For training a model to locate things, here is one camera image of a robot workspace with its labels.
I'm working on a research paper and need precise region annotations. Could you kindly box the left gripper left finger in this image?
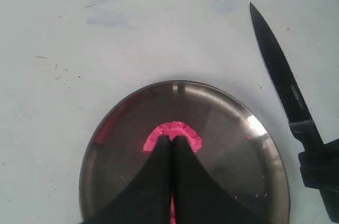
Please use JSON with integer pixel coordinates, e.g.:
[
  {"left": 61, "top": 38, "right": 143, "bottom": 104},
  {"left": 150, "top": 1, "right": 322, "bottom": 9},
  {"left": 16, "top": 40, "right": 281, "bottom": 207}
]
[{"left": 83, "top": 135, "right": 172, "bottom": 223}]

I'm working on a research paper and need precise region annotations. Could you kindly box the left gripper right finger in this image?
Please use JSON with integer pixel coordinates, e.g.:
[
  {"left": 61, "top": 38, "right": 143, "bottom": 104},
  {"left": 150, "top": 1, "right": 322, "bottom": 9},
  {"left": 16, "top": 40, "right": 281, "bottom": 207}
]
[{"left": 172, "top": 136, "right": 267, "bottom": 223}]

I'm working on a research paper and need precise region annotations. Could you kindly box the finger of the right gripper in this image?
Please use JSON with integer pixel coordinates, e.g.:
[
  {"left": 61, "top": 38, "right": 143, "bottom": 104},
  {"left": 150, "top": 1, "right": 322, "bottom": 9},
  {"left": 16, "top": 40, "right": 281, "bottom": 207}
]
[{"left": 298, "top": 139, "right": 338, "bottom": 192}]

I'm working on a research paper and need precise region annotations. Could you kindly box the black knife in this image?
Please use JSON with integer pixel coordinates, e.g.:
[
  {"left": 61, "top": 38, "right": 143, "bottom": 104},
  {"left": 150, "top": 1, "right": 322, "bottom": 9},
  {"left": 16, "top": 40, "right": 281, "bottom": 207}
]
[{"left": 247, "top": 0, "right": 339, "bottom": 224}]

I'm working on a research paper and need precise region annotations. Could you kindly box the pink dough lump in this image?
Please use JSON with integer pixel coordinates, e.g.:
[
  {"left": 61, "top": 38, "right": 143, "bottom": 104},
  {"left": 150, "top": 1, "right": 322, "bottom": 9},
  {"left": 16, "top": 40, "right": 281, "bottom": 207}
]
[{"left": 138, "top": 121, "right": 206, "bottom": 223}]

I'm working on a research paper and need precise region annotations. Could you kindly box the round stainless steel plate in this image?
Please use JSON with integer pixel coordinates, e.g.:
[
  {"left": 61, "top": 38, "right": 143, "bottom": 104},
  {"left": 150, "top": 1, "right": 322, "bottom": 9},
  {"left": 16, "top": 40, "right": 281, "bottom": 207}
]
[{"left": 79, "top": 80, "right": 290, "bottom": 223}]

